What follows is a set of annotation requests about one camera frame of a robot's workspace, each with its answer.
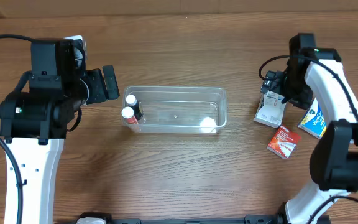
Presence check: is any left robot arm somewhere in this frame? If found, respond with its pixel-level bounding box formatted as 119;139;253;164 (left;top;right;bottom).
0;35;119;223

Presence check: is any blue VapoDrops box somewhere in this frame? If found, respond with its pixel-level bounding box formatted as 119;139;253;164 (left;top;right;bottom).
298;98;326;139

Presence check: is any white medicine box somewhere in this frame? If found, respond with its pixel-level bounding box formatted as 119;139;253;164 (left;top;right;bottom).
254;91;286;128

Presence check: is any red medicine box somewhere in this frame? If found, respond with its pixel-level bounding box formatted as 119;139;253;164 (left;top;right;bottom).
267;126;301;159

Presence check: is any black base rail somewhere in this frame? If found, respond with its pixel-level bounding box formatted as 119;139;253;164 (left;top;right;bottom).
54;211;332;224

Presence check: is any orange tube white cap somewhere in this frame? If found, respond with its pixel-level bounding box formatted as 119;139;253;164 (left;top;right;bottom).
121;106;139;124

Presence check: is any clear plastic container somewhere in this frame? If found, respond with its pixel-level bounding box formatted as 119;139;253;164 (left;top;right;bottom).
122;85;227;134

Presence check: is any dark bottle white cap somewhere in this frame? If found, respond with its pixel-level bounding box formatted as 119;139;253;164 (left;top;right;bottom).
126;95;144;121

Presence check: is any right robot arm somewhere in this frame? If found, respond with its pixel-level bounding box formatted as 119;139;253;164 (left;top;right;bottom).
244;33;358;223

